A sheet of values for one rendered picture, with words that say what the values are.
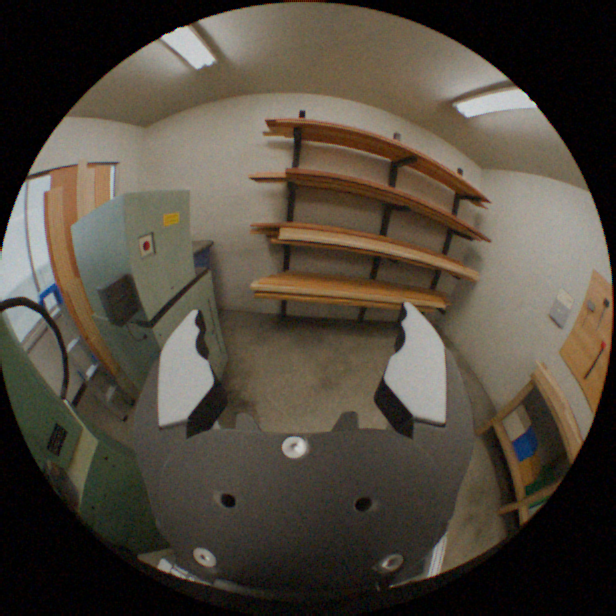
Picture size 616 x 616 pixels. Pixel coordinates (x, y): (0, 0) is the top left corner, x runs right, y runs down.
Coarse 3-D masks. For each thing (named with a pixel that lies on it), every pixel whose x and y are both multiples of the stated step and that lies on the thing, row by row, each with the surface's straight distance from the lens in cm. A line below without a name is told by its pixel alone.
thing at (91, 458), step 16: (64, 400) 109; (80, 416) 103; (80, 448) 87; (96, 448) 79; (80, 464) 86; (96, 464) 82; (64, 480) 96; (80, 480) 86; (96, 480) 85; (80, 496) 87; (96, 496) 89; (80, 512) 90; (96, 512) 93
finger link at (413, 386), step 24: (408, 312) 11; (408, 336) 9; (432, 336) 9; (408, 360) 8; (432, 360) 8; (384, 384) 7; (408, 384) 7; (432, 384) 7; (384, 408) 7; (408, 408) 6; (432, 408) 7
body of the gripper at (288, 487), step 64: (192, 448) 6; (256, 448) 5; (320, 448) 5; (384, 448) 5; (192, 512) 6; (256, 512) 5; (320, 512) 5; (384, 512) 5; (256, 576) 6; (320, 576) 5; (384, 576) 6
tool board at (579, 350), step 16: (592, 272) 249; (592, 288) 246; (608, 288) 250; (592, 304) 241; (608, 304) 246; (576, 320) 241; (592, 320) 243; (608, 320) 247; (576, 336) 241; (592, 336) 243; (608, 336) 247; (560, 352) 242; (576, 352) 242; (592, 352) 244; (608, 352) 248; (576, 368) 244; (592, 368) 246; (592, 384) 249; (592, 400) 253
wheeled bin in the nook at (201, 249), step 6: (204, 240) 197; (210, 240) 199; (192, 246) 175; (198, 246) 175; (204, 246) 179; (210, 246) 195; (198, 252) 166; (204, 252) 188; (198, 258) 177; (204, 258) 190; (198, 264) 179; (204, 264) 191
